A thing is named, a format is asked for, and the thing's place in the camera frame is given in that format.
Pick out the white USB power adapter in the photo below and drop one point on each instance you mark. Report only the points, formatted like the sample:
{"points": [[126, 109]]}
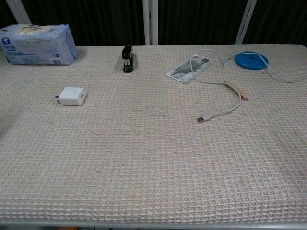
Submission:
{"points": [[70, 96]]}

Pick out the beige waffle table cloth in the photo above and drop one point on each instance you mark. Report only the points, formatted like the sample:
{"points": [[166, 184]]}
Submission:
{"points": [[144, 155]]}

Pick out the white printed flat packet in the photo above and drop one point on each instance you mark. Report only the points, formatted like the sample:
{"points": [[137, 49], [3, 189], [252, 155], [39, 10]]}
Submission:
{"points": [[182, 69]]}

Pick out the black stapler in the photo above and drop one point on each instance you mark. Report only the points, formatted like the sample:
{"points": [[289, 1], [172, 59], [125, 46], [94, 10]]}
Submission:
{"points": [[127, 58]]}

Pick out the beige wooden stick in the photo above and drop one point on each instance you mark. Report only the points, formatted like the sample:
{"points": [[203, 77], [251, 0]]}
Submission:
{"points": [[233, 87]]}

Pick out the blue round disc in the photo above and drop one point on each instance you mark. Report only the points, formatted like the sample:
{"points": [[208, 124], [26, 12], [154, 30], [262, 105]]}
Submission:
{"points": [[244, 61]]}

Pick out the black pleated curtain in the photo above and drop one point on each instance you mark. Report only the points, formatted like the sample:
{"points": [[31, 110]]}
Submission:
{"points": [[96, 19]]}

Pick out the blue tissue pack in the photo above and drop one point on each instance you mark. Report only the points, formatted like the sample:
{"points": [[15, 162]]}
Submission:
{"points": [[36, 45]]}

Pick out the white upright frame post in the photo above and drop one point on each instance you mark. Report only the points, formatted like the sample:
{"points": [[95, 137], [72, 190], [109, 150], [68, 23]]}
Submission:
{"points": [[149, 21]]}

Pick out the white slanted frame post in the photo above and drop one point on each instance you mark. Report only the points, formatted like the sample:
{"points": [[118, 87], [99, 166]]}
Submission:
{"points": [[18, 10], [245, 21]]}

